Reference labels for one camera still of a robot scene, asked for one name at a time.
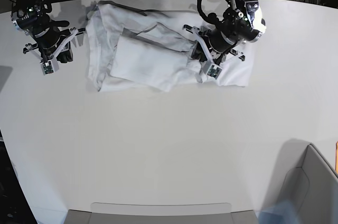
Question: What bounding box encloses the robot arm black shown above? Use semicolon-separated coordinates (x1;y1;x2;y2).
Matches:
196;0;266;65
11;0;73;63

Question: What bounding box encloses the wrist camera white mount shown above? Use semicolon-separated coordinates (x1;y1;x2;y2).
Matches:
183;24;246;80
23;27;86;75

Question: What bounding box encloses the grey box at right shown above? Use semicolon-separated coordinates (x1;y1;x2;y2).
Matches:
280;144;337;223

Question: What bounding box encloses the white T-shirt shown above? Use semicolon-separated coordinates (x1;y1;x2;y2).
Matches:
86;2;254;92

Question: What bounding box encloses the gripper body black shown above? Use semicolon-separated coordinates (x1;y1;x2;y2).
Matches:
32;20;70;57
204;28;238;54

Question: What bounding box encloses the grey tray at bottom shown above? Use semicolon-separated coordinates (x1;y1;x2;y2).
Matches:
64;202;258;223

